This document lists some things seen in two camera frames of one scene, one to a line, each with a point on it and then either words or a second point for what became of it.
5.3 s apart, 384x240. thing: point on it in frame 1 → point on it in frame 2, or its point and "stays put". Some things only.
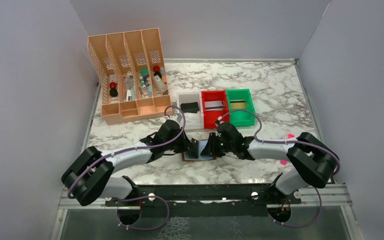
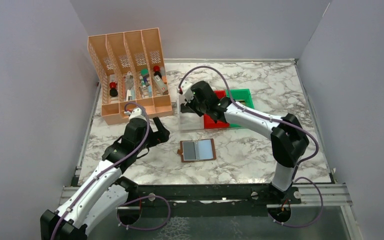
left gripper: [185, 145] → [160, 136]
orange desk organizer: [129, 70] stays put
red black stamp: [113, 91] stays put
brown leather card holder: [187, 156] stays put
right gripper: [210, 148] → [191, 105]
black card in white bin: [191, 107] stays put
